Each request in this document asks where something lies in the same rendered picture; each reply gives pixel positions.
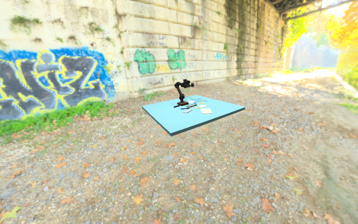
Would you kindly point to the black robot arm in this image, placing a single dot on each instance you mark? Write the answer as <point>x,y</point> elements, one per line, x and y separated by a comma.
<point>181,97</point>

